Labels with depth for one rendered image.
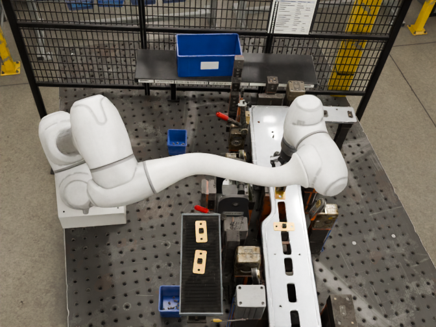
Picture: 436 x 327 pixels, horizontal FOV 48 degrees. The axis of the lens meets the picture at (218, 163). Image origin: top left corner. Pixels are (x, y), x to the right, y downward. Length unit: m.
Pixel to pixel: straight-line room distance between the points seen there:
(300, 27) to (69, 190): 1.35
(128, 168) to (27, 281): 1.77
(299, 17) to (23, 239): 2.02
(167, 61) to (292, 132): 1.23
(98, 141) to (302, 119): 0.56
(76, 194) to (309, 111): 0.97
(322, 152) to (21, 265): 2.17
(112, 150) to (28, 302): 1.76
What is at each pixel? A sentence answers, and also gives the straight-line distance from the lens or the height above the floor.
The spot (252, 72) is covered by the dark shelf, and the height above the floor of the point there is 1.03.
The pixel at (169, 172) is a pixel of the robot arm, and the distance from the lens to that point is 1.39.
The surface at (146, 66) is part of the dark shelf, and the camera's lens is 2.48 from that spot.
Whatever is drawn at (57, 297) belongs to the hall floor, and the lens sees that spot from 2.97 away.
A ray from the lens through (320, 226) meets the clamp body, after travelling 2.07.
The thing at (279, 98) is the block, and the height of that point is 1.00.
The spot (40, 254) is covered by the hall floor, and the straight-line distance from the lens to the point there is 3.11.
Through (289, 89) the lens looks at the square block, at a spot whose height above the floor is 1.06.
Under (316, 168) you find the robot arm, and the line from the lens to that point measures 1.33.
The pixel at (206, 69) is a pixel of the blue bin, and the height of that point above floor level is 1.08.
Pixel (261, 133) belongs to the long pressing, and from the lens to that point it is 2.24.
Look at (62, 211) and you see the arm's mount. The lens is 2.24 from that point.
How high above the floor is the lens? 2.68
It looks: 52 degrees down
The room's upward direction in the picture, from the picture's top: 6 degrees clockwise
